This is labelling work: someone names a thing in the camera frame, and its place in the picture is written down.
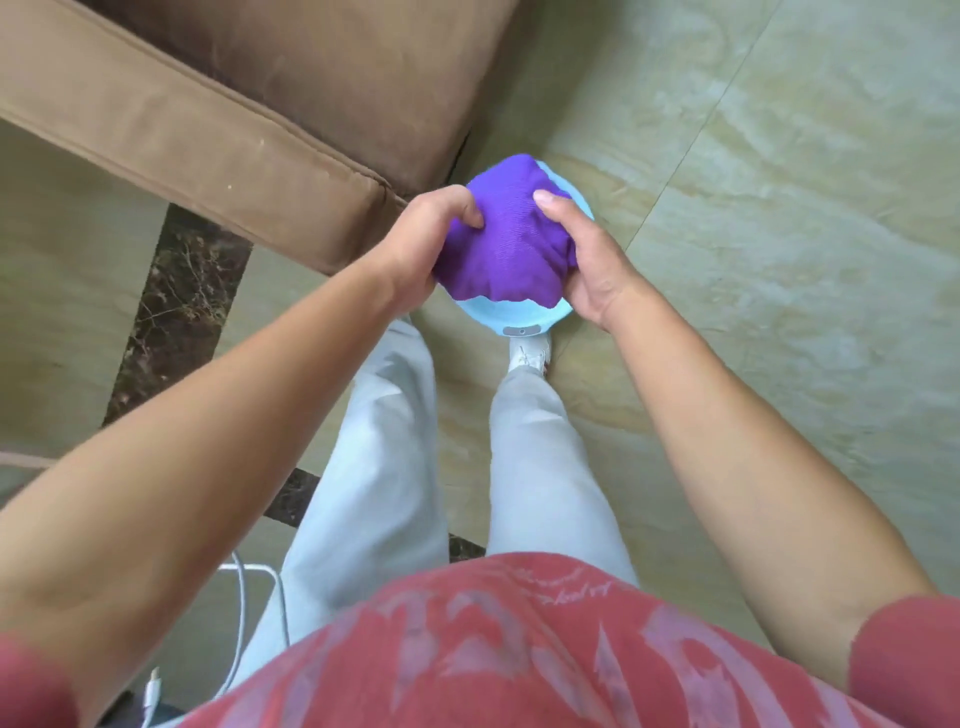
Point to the person's left forearm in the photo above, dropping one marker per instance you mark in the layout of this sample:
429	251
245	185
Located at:
195	450

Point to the person's right thumb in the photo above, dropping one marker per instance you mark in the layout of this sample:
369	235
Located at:
561	217

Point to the person's left hand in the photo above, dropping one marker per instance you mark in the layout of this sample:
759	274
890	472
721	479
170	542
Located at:
414	251

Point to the white shoe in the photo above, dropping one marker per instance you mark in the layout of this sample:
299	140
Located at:
531	352

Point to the person's right hand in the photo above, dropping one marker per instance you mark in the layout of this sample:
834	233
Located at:
600	274

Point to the person's right forearm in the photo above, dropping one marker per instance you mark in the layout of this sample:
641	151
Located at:
750	465

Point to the red patterned shirt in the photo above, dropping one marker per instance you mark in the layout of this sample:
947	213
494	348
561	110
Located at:
525	652

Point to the person's left thumb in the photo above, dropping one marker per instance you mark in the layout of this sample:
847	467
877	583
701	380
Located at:
457	201

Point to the purple cloth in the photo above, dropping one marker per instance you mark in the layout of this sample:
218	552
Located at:
506	240

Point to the brown sofa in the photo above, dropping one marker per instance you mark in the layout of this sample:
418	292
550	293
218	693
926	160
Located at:
247	112

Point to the light blue round device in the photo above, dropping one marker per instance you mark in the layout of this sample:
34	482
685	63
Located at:
510	316

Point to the light grey trousers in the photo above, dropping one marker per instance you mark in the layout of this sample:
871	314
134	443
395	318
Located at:
390	465

